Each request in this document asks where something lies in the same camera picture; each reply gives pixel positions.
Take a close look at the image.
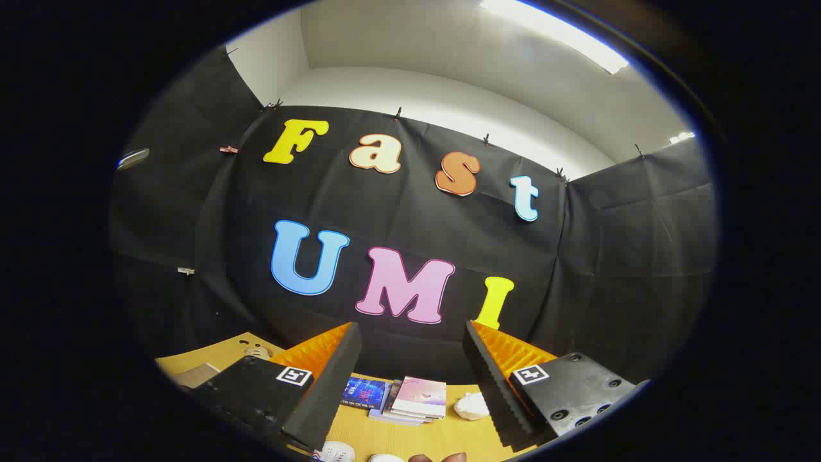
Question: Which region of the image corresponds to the black backdrop cloth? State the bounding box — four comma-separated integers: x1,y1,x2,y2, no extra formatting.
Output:
109,45,718,386

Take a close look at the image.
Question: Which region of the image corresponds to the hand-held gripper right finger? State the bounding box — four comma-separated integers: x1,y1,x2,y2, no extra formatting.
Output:
462,320,647,451

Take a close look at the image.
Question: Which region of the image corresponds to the pink cover book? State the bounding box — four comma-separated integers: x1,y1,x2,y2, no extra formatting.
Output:
391,377,448,419

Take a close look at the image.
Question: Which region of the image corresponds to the beige fabric storage box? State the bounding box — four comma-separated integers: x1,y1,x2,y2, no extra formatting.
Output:
172,363,221,389

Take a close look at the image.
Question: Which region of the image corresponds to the white plush toy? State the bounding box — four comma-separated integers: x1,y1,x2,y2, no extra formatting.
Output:
453,391,491,422

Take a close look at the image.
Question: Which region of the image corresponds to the pale blue cover book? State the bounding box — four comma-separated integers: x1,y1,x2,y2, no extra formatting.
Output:
368,407,424,427

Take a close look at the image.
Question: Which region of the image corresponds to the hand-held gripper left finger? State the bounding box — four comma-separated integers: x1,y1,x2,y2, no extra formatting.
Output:
191,322,362,452

